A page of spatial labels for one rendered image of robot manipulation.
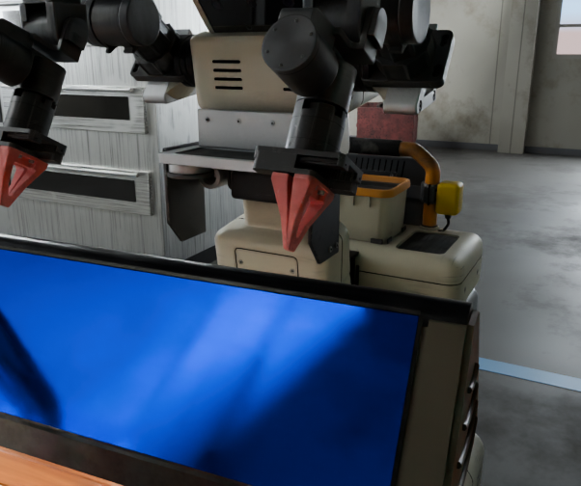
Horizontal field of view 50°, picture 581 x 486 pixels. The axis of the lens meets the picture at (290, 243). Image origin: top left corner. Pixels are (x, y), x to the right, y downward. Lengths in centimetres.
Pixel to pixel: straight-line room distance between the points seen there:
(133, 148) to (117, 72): 37
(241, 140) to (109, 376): 78
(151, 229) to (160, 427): 307
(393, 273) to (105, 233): 245
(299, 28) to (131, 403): 45
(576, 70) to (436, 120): 175
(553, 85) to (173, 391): 818
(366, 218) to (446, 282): 21
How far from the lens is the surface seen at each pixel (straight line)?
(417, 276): 122
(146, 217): 328
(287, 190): 62
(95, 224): 354
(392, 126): 759
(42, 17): 95
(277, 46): 61
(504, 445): 216
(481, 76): 846
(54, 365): 25
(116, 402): 23
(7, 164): 89
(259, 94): 99
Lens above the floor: 118
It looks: 17 degrees down
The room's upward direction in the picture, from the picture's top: straight up
